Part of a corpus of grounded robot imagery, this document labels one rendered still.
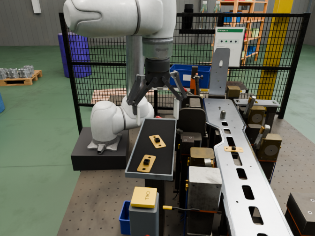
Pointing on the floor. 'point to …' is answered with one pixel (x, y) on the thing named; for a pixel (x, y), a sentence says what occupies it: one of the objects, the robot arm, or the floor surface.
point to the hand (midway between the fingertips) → (157, 118)
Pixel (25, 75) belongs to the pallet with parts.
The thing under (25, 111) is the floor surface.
